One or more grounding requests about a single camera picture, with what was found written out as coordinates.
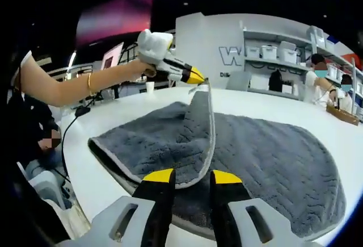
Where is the grey towel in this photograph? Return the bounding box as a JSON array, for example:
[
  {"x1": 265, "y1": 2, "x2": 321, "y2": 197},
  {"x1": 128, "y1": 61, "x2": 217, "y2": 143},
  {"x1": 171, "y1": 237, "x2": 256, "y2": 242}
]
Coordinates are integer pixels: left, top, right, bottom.
[{"x1": 87, "y1": 77, "x2": 347, "y2": 238}]

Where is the open laptop with pink display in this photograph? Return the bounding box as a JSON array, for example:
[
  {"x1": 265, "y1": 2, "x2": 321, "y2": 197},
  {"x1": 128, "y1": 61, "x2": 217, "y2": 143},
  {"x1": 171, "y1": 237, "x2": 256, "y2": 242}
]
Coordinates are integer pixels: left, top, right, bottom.
[{"x1": 100, "y1": 42, "x2": 125, "y2": 70}]

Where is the person's left hand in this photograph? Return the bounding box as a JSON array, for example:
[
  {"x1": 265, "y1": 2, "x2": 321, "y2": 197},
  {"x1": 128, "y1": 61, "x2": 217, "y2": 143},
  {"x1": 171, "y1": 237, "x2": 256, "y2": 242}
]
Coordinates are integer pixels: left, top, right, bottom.
[{"x1": 131, "y1": 60, "x2": 157, "y2": 77}]

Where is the grey printed partition panel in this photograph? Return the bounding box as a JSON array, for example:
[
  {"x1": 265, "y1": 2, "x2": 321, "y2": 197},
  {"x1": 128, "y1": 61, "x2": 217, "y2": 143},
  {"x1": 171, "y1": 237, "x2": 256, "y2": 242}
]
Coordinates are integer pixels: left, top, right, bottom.
[{"x1": 175, "y1": 14, "x2": 247, "y2": 89}]

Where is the grey chair back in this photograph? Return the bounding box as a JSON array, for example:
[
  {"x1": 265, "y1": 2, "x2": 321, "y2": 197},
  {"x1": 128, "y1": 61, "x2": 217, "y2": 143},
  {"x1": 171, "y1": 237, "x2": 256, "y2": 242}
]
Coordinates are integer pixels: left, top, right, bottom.
[{"x1": 226, "y1": 70, "x2": 253, "y2": 90}]

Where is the white plastic chair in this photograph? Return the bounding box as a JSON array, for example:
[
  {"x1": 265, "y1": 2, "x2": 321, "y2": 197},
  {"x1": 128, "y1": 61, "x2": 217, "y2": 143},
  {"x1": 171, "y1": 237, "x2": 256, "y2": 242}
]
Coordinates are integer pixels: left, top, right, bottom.
[{"x1": 16, "y1": 161, "x2": 73, "y2": 211}]

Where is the row of white storage bins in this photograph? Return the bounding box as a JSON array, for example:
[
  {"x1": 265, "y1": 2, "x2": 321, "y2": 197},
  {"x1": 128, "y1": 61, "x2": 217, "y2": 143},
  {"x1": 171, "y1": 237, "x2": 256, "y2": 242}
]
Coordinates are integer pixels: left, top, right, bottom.
[{"x1": 246, "y1": 27, "x2": 363, "y2": 100}]

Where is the person's black shirt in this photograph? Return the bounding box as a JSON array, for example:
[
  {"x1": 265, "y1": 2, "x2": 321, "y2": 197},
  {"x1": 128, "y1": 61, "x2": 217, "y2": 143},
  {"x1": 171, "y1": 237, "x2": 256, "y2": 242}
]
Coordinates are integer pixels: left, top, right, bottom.
[{"x1": 0, "y1": 45, "x2": 67, "y2": 247}]

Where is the grey storage shelf unit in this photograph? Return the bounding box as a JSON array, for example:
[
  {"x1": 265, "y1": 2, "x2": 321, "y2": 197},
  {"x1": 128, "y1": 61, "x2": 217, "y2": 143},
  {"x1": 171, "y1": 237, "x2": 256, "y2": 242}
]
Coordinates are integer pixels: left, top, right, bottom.
[{"x1": 242, "y1": 25, "x2": 363, "y2": 117}]

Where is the black backpack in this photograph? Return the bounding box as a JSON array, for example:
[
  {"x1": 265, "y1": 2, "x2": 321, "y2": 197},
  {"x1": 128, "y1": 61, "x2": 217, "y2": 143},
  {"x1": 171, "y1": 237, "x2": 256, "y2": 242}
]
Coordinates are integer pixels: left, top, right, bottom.
[{"x1": 268, "y1": 69, "x2": 284, "y2": 92}]

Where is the brown wooden box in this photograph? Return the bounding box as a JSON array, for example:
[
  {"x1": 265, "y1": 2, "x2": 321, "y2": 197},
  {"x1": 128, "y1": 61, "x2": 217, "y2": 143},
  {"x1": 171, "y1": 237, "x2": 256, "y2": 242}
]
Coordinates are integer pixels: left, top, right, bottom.
[{"x1": 326, "y1": 103, "x2": 360, "y2": 126}]

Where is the large red wall screen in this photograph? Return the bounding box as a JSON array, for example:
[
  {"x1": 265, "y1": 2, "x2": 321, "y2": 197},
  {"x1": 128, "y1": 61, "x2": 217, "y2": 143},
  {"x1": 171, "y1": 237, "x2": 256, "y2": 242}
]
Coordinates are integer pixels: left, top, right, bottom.
[{"x1": 75, "y1": 0, "x2": 155, "y2": 48}]

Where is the gold bracelet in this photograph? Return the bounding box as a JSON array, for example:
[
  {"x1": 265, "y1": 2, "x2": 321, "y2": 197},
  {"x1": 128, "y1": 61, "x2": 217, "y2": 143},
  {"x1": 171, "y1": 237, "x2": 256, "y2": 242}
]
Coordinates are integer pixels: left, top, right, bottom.
[{"x1": 86, "y1": 72, "x2": 96, "y2": 97}]

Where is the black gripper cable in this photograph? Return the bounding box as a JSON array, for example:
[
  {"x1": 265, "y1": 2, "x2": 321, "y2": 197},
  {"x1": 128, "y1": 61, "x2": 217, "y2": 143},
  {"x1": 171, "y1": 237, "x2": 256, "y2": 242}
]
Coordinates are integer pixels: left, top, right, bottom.
[{"x1": 61, "y1": 106, "x2": 91, "y2": 182}]

